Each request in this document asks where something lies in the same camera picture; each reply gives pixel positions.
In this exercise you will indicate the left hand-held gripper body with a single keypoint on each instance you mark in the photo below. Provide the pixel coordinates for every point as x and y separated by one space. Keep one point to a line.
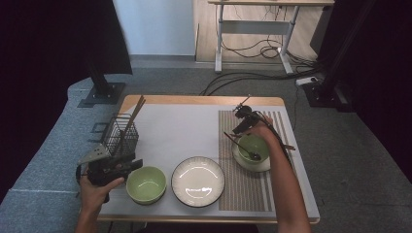
103 171

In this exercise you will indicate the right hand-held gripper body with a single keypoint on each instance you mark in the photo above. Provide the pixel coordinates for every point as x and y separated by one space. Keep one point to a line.
250 116

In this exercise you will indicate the black spoon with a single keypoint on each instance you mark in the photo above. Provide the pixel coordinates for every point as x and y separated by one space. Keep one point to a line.
236 143

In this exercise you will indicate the green bowl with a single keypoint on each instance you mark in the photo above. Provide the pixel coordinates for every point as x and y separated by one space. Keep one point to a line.
256 144
145 184

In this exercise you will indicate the white plate with dark rim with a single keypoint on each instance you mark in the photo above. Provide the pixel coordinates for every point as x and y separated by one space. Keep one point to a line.
197 181
252 166

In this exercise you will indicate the person's right hand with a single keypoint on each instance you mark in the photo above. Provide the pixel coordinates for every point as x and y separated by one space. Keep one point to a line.
264 131

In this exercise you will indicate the person's left hand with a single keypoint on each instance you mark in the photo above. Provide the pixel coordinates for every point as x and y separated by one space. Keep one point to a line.
92 197

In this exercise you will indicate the light grey table cover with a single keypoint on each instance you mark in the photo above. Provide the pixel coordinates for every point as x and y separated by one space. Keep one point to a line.
181 129

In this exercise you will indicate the brown and white striped placemat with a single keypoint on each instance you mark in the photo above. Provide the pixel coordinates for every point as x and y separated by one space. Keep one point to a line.
243 191

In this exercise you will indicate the white power strip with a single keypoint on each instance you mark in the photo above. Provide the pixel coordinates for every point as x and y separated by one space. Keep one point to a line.
306 81

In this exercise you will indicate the black stand with base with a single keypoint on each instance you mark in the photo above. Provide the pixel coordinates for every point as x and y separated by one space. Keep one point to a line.
324 93
103 92

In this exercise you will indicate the white-framed desk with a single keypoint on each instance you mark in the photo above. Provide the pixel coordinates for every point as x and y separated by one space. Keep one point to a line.
256 27

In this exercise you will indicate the dark curtain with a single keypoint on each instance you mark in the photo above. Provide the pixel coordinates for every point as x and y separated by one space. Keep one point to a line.
48 48
382 81

